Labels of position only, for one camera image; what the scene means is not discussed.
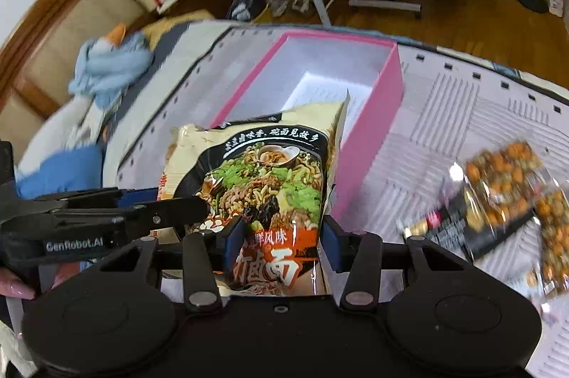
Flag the black cracker packet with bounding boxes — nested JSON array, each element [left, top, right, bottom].
[[397, 185, 533, 262]]

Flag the instant noodle packet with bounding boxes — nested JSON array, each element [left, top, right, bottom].
[[158, 99, 349, 296]]

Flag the peanut snack bag with label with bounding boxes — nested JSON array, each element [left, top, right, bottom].
[[458, 139, 553, 261]]

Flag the left hand painted nails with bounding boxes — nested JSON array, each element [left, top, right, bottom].
[[0, 262, 80, 300]]

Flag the blue scarf goose plush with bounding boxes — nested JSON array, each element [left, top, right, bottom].
[[68, 23, 154, 110]]

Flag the patterned bed sheet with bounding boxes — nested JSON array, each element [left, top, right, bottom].
[[0, 19, 569, 378]]

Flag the pink storage box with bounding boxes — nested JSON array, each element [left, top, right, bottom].
[[214, 29, 404, 221]]

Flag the wooden headboard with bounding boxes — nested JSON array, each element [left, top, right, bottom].
[[1, 0, 149, 155]]

